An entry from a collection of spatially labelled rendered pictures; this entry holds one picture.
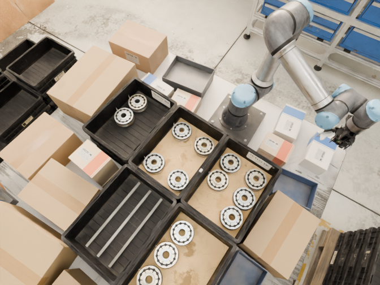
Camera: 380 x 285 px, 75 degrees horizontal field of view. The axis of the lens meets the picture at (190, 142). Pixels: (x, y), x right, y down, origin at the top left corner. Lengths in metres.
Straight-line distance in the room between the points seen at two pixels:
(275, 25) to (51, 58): 1.78
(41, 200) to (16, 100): 1.19
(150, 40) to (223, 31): 1.52
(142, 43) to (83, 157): 0.81
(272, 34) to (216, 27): 2.13
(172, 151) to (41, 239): 0.68
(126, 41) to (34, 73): 0.87
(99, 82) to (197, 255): 1.01
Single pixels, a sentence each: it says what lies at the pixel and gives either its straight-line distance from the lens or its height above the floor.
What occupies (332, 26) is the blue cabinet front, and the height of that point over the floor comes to 0.47.
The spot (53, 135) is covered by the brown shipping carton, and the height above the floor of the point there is 0.86.
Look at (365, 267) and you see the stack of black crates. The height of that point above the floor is 0.52.
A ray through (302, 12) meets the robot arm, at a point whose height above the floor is 1.37.
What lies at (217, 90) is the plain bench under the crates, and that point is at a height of 0.70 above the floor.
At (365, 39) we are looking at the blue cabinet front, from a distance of 2.75.
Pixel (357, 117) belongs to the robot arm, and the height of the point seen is 1.16.
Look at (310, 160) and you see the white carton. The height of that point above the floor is 0.79.
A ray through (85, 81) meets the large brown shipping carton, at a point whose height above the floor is 0.90.
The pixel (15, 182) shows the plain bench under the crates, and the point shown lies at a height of 0.70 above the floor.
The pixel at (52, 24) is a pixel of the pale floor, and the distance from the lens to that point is 3.48.
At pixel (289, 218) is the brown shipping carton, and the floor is 0.86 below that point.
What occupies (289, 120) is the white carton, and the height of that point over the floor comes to 0.79.
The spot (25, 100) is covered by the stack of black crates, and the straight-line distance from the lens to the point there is 2.33.
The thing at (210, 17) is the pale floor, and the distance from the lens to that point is 3.25.
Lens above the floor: 2.00
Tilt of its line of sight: 65 degrees down
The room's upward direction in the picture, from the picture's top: 2 degrees clockwise
